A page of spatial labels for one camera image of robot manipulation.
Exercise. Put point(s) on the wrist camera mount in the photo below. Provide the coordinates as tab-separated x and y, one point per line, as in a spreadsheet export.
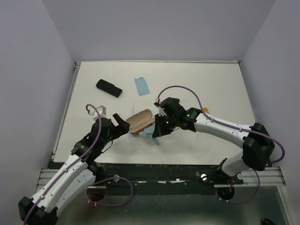
160	110
99	112

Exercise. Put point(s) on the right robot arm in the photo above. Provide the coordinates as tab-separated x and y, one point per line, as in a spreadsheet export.
254	141

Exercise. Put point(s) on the blue cleaning cloth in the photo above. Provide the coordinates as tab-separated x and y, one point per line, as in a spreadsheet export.
148	132
142	87

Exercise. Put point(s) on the black glasses case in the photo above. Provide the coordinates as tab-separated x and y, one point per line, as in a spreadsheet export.
108	88

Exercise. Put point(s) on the plaid glasses case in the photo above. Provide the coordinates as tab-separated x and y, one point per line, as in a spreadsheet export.
139	121

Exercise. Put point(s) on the aluminium frame rail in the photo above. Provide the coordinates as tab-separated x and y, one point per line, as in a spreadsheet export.
270	177

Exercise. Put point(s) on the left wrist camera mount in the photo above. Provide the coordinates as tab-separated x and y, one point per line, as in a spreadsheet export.
99	112

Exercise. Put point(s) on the orange sunglasses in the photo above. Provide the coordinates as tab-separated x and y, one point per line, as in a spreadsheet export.
206	110

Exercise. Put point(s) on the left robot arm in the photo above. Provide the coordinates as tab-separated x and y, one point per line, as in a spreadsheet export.
65	171

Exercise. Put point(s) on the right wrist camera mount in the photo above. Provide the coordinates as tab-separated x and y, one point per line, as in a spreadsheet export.
160	110

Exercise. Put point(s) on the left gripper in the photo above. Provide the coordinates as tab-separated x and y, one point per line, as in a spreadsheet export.
120	130

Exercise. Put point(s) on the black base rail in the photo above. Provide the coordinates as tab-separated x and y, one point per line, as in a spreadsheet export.
145	179

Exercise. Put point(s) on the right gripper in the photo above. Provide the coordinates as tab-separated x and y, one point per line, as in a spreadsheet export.
160	130

